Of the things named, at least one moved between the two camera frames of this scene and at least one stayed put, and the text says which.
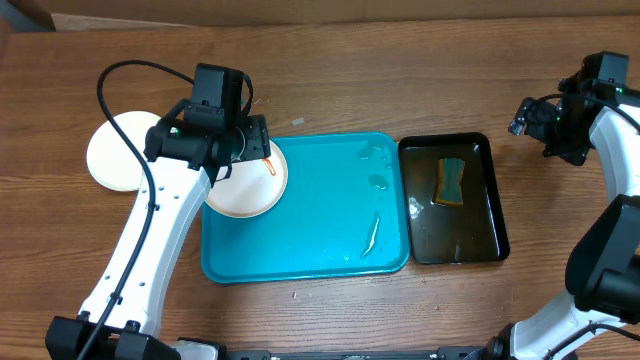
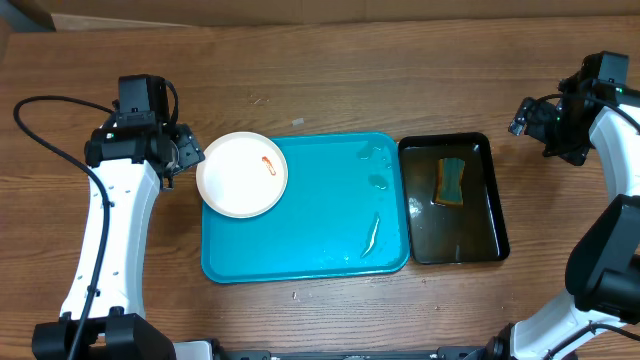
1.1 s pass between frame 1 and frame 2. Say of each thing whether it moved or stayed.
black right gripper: stayed
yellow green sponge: stayed
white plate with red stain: stayed
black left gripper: moved
